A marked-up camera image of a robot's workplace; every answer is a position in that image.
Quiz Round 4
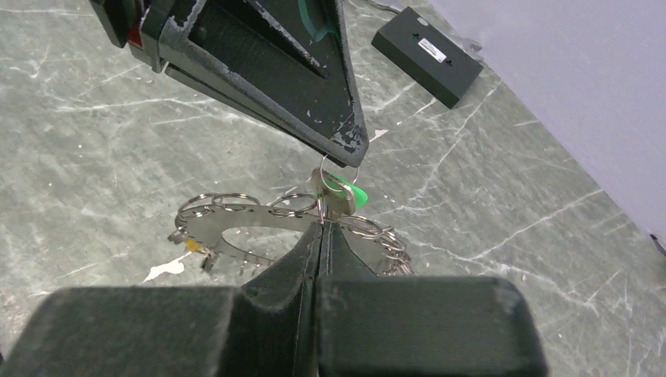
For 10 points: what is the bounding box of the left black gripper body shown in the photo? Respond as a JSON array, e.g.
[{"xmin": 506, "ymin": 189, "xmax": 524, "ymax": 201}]
[{"xmin": 89, "ymin": 0, "xmax": 172, "ymax": 73}]

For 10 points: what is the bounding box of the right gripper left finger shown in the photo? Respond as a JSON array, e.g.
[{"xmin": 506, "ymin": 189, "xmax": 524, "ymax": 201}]
[{"xmin": 1, "ymin": 223, "xmax": 323, "ymax": 376}]

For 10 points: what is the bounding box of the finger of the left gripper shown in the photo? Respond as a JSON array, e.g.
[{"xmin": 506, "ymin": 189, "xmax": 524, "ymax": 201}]
[
  {"xmin": 164, "ymin": 63, "xmax": 313, "ymax": 152},
  {"xmin": 159, "ymin": 1, "xmax": 369, "ymax": 167}
]

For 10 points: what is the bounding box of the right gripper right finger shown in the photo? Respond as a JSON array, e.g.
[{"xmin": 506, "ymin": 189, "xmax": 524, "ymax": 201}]
[{"xmin": 315, "ymin": 223, "xmax": 549, "ymax": 376}]

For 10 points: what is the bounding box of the large metal keyring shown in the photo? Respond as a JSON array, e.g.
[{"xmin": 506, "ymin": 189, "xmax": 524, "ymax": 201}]
[{"xmin": 167, "ymin": 192, "xmax": 414, "ymax": 276}]

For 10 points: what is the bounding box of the green key tag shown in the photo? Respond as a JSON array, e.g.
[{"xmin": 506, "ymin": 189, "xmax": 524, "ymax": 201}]
[{"xmin": 311, "ymin": 155, "xmax": 368, "ymax": 219}]

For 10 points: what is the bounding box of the yellow key tag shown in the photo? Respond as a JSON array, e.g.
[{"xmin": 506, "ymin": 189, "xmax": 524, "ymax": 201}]
[{"xmin": 185, "ymin": 239, "xmax": 204, "ymax": 254}]

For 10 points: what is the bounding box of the black box with label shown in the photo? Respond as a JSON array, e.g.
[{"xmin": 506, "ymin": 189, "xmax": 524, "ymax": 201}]
[{"xmin": 371, "ymin": 7, "xmax": 483, "ymax": 109}]

